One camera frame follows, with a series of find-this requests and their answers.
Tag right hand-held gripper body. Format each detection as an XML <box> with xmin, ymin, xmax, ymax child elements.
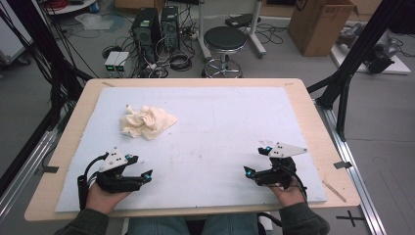
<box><xmin>255</xmin><ymin>141</ymin><xmax>308</xmax><ymax>190</ymax></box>

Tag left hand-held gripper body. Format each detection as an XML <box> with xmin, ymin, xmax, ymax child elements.
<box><xmin>94</xmin><ymin>146</ymin><xmax>143</xmax><ymax>194</ymax></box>

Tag cream printed cloth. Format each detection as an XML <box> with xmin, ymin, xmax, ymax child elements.
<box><xmin>118</xmin><ymin>104</ymin><xmax>178</xmax><ymax>141</ymax></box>

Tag person's left hand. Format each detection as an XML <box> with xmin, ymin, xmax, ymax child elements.
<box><xmin>85</xmin><ymin>183</ymin><xmax>131</xmax><ymax>215</ymax></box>

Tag person's right hand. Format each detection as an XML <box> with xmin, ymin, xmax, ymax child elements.
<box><xmin>267</xmin><ymin>180</ymin><xmax>306</xmax><ymax>209</ymax></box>

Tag person's left leg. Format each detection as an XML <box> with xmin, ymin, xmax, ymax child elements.
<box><xmin>126</xmin><ymin>216</ymin><xmax>190</xmax><ymax>235</ymax></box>

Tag person's leg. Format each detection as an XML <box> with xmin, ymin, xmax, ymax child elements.
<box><xmin>126</xmin><ymin>216</ymin><xmax>190</xmax><ymax>235</ymax></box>
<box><xmin>202</xmin><ymin>213</ymin><xmax>259</xmax><ymax>235</ymax></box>

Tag person's right leg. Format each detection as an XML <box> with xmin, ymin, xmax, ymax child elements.
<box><xmin>202</xmin><ymin>213</ymin><xmax>259</xmax><ymax>235</ymax></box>

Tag thin wooden stick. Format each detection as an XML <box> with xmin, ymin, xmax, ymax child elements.
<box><xmin>322</xmin><ymin>180</ymin><xmax>347</xmax><ymax>204</ymax></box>

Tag pale blue table mat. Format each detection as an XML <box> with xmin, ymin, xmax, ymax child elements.
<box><xmin>54</xmin><ymin>86</ymin><xmax>328</xmax><ymax>213</ymax></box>

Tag black tape cross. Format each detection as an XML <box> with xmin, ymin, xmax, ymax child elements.
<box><xmin>336</xmin><ymin>210</ymin><xmax>365</xmax><ymax>228</ymax></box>

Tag white power supply box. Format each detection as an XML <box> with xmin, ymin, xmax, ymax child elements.
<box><xmin>115</xmin><ymin>51</ymin><xmax>131</xmax><ymax>73</ymax></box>
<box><xmin>104</xmin><ymin>51</ymin><xmax>121</xmax><ymax>73</ymax></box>

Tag black round stool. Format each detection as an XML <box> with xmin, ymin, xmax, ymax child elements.
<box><xmin>202</xmin><ymin>25</ymin><xmax>248</xmax><ymax>78</ymax></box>

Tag white metal stand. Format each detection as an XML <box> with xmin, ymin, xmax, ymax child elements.
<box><xmin>197</xmin><ymin>0</ymin><xmax>267</xmax><ymax>61</ymax></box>

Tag large black computer tower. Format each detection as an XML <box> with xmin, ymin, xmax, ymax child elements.
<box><xmin>131</xmin><ymin>7</ymin><xmax>162</xmax><ymax>63</ymax></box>

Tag brown cardboard box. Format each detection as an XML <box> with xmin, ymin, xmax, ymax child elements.
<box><xmin>287</xmin><ymin>0</ymin><xmax>359</xmax><ymax>57</ymax></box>

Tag black flat device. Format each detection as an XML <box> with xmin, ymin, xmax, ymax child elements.
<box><xmin>224</xmin><ymin>13</ymin><xmax>262</xmax><ymax>28</ymax></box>

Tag slim black computer tower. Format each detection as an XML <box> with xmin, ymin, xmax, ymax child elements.
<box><xmin>161</xmin><ymin>5</ymin><xmax>181</xmax><ymax>53</ymax></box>

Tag clear plastic sheet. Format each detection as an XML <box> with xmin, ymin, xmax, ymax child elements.
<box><xmin>74</xmin><ymin>13</ymin><xmax>126</xmax><ymax>32</ymax></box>

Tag grey robot parts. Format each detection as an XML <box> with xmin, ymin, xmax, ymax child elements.
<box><xmin>336</xmin><ymin>22</ymin><xmax>404</xmax><ymax>74</ymax></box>

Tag white board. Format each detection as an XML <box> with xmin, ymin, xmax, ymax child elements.
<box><xmin>331</xmin><ymin>28</ymin><xmax>412</xmax><ymax>75</ymax></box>

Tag white round table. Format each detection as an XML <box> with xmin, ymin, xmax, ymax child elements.
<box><xmin>43</xmin><ymin>0</ymin><xmax>99</xmax><ymax>16</ymax></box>

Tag white panel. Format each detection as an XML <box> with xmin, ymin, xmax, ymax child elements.
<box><xmin>0</xmin><ymin>16</ymin><xmax>33</xmax><ymax>65</ymax></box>

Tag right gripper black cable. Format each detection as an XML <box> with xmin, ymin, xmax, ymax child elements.
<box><xmin>283</xmin><ymin>164</ymin><xmax>309</xmax><ymax>205</ymax></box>

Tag aluminium rail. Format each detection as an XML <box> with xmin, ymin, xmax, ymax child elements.
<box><xmin>314</xmin><ymin>99</ymin><xmax>388</xmax><ymax>235</ymax></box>
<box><xmin>0</xmin><ymin>130</ymin><xmax>60</xmax><ymax>223</ymax></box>

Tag coiled black cable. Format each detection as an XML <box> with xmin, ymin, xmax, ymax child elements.
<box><xmin>167</xmin><ymin>50</ymin><xmax>194</xmax><ymax>72</ymax></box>

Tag black metal frame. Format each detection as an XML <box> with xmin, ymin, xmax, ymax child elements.
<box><xmin>306</xmin><ymin>0</ymin><xmax>415</xmax><ymax>142</ymax></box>

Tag black frame with cables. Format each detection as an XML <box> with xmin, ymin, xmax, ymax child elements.
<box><xmin>0</xmin><ymin>0</ymin><xmax>94</xmax><ymax>197</ymax></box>

